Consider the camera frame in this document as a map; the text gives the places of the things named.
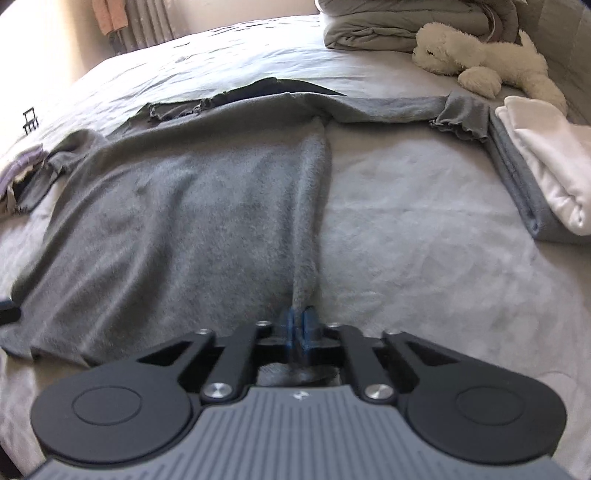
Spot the folded grey garment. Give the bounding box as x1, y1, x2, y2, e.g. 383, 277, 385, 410
487, 108, 591, 245

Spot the beige garment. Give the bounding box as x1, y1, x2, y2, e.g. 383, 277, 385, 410
0, 185, 19, 217

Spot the folded white garment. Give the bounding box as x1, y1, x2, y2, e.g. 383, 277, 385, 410
495, 95, 591, 236

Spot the white plush dog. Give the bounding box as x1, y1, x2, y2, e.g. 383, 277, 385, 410
412, 22, 568, 116

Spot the purple garment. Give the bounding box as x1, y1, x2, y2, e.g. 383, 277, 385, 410
0, 144, 47, 195

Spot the folded grey comforter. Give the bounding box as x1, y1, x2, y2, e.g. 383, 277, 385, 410
315, 0, 520, 51

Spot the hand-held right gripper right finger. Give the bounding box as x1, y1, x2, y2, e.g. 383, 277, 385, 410
300, 308, 458, 404

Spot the grey knit sweater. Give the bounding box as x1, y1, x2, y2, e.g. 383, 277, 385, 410
0, 78, 491, 388

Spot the grey quilted headboard cover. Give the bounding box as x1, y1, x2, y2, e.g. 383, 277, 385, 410
508, 0, 591, 125

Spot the grey star-patterned curtain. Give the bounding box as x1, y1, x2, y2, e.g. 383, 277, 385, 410
108, 0, 176, 54

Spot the grey bed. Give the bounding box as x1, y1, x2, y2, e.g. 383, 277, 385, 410
0, 14, 591, 480

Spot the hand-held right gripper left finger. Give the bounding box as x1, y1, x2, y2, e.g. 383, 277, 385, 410
136, 310, 298, 403

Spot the pink hanging garment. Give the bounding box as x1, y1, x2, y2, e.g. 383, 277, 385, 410
91, 0, 129, 35

